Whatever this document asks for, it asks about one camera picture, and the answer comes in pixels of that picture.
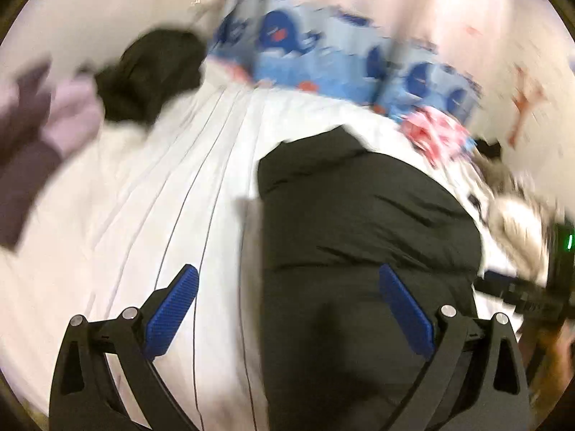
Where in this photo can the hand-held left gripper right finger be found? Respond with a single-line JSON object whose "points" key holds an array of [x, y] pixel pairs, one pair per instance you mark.
{"points": [[406, 314]]}

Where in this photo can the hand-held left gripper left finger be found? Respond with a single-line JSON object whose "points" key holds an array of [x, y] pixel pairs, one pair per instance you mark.
{"points": [[173, 312]]}

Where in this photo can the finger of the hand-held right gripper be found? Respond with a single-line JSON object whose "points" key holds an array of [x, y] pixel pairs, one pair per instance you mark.
{"points": [[507, 289]]}

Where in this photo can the black padded jacket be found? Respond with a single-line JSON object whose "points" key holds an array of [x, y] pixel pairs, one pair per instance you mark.
{"points": [[359, 215]]}

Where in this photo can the person's right forearm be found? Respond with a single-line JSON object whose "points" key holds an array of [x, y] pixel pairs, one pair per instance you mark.
{"points": [[555, 359]]}

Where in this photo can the grey fluffy cloth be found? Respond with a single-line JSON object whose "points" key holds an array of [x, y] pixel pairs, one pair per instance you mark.
{"points": [[516, 224]]}

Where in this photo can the white striped bed sheet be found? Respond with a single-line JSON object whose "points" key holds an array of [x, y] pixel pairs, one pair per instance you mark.
{"points": [[134, 197]]}

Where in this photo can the dark cloth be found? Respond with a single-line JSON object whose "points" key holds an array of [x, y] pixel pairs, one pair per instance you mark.
{"points": [[489, 148]]}

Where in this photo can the pink patterned cloth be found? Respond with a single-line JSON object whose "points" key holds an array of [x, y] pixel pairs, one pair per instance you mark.
{"points": [[435, 132]]}

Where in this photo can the purple cloth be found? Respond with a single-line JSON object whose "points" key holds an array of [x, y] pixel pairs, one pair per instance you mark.
{"points": [[45, 125]]}

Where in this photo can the black crumpled cloth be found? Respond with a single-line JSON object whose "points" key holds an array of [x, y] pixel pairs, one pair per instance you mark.
{"points": [[148, 72]]}

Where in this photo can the blue printed blanket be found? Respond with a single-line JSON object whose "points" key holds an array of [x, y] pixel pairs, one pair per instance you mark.
{"points": [[314, 49]]}

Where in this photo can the red wall sticker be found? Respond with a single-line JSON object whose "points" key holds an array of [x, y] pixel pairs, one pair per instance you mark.
{"points": [[526, 98]]}

